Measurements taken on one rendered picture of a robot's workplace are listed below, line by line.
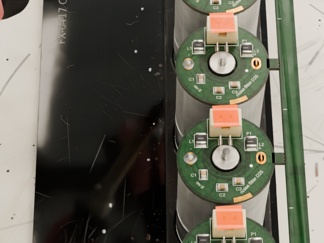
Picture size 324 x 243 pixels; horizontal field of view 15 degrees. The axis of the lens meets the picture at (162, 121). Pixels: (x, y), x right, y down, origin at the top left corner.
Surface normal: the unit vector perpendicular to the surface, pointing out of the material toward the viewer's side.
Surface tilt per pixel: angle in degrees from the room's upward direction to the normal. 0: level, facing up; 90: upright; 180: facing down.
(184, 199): 90
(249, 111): 90
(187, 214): 90
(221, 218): 0
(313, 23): 0
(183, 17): 90
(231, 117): 0
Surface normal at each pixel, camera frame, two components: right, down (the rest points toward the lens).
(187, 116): -0.73, 0.60
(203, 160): 0.00, -0.47
